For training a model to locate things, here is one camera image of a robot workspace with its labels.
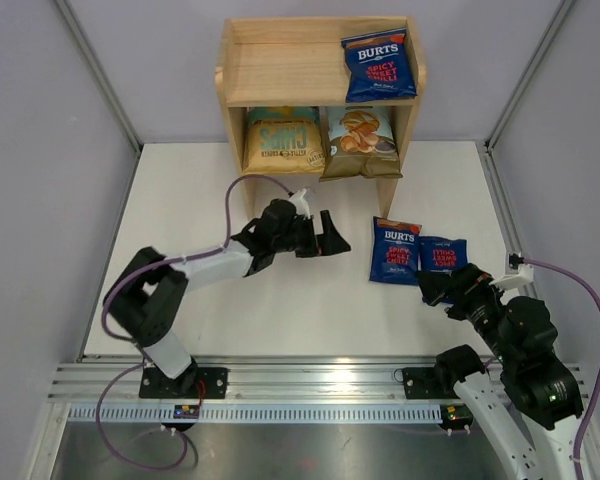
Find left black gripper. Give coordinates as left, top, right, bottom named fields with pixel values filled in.
left=272, top=211, right=349, bottom=259

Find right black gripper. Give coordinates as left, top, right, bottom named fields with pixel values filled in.
left=414, top=261, right=517, bottom=365

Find blue burts chips bag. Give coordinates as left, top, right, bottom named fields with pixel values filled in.
left=417, top=235, right=469, bottom=305
left=341, top=27, right=417, bottom=103
left=369, top=217, right=421, bottom=286

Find light blue cassava chips bag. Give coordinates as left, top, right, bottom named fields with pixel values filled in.
left=320, top=106, right=402, bottom=181

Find tan kettle chips bag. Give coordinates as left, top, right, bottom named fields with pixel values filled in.
left=243, top=106, right=326, bottom=174

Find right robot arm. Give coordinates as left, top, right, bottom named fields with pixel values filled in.
left=416, top=254, right=584, bottom=479

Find wooden two-tier shelf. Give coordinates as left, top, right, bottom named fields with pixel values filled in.
left=213, top=16, right=428, bottom=223

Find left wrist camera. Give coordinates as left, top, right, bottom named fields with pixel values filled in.
left=288, top=187, right=313, bottom=218

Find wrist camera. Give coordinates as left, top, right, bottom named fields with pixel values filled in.
left=288, top=187, right=313, bottom=218
left=490, top=252, right=534, bottom=291

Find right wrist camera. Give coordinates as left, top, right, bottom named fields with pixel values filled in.
left=490, top=252, right=534, bottom=291

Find right aluminium frame post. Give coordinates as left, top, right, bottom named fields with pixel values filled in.
left=482, top=0, right=581, bottom=154

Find aluminium frame post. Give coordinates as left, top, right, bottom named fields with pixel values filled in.
left=52, top=0, right=144, bottom=156
left=482, top=0, right=581, bottom=154

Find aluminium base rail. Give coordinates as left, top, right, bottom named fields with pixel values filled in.
left=47, top=356, right=435, bottom=404

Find white slotted cable duct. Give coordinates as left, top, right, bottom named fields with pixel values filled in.
left=69, top=403, right=442, bottom=425

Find left aluminium frame post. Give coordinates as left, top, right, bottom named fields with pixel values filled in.
left=52, top=0, right=144, bottom=156

